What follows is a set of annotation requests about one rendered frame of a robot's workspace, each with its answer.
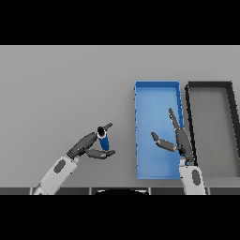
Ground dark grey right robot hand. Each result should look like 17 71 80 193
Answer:
150 107 195 167

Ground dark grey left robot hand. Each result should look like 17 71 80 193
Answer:
66 122 116 160

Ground blue pipe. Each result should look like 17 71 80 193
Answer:
96 126 111 152

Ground blue bin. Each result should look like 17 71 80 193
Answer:
133 80 186 181

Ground dark grey bin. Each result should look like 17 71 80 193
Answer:
184 81 240 178

